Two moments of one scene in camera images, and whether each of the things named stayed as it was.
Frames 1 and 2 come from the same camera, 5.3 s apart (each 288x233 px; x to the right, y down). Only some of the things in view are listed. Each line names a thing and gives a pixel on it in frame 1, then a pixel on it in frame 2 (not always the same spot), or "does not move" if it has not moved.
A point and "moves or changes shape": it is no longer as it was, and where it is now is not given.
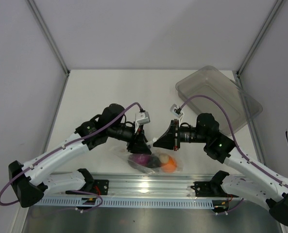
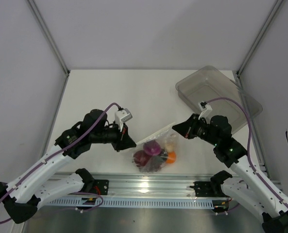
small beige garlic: [163, 158] moves or changes shape
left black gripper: [139, 145] to [124, 141]
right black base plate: [211, 189] does not move
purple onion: [141, 158] moves or changes shape
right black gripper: [169, 140] to [183, 128]
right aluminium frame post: [258, 38] does not move
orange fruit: [170, 166] moves or changes shape
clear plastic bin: [208, 91] does not move
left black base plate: [101, 186] does not move
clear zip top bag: [159, 161] moves or changes shape
